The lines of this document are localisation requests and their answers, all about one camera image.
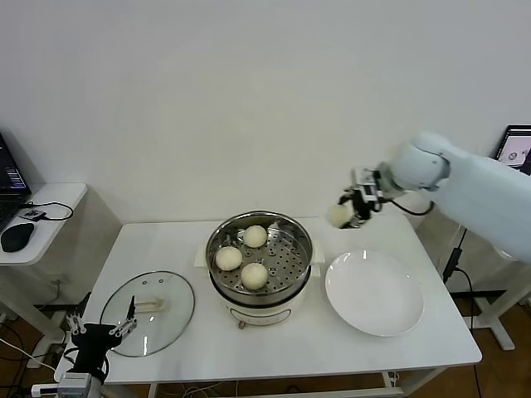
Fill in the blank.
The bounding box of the white floor cable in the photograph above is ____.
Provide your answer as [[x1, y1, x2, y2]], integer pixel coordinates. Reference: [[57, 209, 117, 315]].
[[0, 335, 57, 371]]

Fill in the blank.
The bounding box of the black usb hub cable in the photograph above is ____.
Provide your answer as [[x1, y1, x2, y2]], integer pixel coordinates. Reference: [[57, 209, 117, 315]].
[[22, 201, 75, 222]]

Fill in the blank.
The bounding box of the white steamed baozi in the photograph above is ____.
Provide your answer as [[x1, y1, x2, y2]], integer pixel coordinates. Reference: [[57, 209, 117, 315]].
[[242, 226, 269, 249], [240, 262, 270, 290], [214, 246, 244, 272], [326, 205, 352, 229]]

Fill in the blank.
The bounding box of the black cable with adapter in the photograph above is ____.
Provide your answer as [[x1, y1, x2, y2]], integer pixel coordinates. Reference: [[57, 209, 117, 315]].
[[441, 226, 476, 332]]

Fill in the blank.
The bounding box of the black computer mouse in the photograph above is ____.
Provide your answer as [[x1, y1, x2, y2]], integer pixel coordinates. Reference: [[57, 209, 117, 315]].
[[0, 221, 36, 253]]

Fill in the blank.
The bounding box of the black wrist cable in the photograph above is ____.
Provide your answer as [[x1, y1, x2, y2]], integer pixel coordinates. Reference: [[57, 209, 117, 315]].
[[383, 197, 436, 216], [61, 347, 80, 376]]

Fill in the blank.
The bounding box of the stainless steel steamer basket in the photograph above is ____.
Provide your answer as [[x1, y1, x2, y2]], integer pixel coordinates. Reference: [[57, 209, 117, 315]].
[[194, 211, 327, 306]]

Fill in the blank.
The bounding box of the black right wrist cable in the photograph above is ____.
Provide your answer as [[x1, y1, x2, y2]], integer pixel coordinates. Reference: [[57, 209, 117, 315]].
[[383, 197, 436, 216]]

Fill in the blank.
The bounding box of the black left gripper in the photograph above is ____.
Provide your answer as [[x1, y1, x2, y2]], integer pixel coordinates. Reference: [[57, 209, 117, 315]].
[[65, 292, 139, 375]]

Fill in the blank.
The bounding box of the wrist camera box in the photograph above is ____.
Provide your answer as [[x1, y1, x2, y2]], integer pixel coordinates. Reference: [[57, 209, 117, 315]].
[[56, 371, 103, 398], [351, 167, 385, 205]]

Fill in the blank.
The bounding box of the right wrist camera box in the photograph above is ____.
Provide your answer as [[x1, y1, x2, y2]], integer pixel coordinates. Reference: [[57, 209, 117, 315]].
[[351, 167, 385, 205]]

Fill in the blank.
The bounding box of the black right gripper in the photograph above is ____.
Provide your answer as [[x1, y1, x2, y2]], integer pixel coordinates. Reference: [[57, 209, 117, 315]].
[[338, 188, 377, 231]]

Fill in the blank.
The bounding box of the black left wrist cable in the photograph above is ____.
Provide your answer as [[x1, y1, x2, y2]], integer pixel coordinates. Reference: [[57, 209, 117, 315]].
[[61, 347, 80, 376]]

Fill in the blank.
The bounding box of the black laptop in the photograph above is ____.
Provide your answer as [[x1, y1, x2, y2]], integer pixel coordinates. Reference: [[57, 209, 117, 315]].
[[0, 130, 33, 233]]

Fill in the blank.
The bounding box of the white round plate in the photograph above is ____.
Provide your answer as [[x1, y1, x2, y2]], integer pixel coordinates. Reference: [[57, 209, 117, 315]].
[[324, 250, 426, 337]]

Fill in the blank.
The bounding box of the white table frame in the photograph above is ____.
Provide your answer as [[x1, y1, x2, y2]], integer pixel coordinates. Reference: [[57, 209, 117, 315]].
[[147, 368, 406, 398]]

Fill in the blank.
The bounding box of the cream electric cooker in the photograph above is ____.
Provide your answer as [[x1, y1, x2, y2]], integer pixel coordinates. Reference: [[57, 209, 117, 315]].
[[209, 265, 324, 332]]

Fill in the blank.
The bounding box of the white side table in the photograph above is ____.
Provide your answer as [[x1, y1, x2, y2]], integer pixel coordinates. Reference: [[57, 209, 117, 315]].
[[0, 183, 89, 347], [450, 231, 531, 352]]

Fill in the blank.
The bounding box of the grey laptop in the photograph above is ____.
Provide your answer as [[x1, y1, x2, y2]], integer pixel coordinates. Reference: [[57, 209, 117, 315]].
[[489, 125, 531, 177]]

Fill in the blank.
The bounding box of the glass pot lid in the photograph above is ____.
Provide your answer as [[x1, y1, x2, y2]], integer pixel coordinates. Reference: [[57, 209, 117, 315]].
[[100, 270, 197, 358]]

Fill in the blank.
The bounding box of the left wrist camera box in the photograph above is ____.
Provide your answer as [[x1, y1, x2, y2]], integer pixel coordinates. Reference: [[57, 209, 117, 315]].
[[56, 371, 103, 398]]

